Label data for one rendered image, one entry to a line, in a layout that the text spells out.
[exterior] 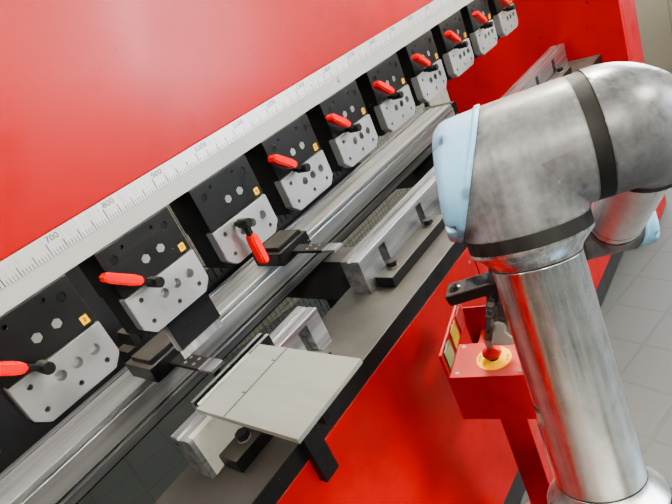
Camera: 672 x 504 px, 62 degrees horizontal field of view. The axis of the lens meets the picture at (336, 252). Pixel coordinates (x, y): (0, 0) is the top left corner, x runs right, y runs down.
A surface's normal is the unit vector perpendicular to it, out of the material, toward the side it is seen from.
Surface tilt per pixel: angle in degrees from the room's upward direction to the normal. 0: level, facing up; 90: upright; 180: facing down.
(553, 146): 67
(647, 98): 59
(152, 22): 90
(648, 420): 0
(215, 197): 90
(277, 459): 0
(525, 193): 73
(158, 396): 90
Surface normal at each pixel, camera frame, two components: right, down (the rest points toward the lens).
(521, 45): -0.55, 0.55
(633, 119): -0.06, 0.06
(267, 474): -0.38, -0.84
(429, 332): 0.74, -0.02
